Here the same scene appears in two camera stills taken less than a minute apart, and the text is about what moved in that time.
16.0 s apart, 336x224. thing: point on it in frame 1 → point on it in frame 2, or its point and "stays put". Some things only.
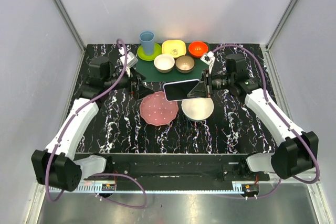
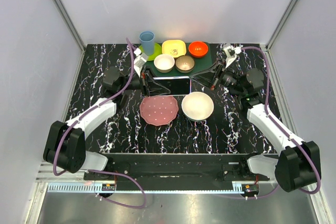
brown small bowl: (184, 64) stays put
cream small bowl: (164, 63) stays put
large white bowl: (198, 109) stays put
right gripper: (204, 88) → (210, 81)
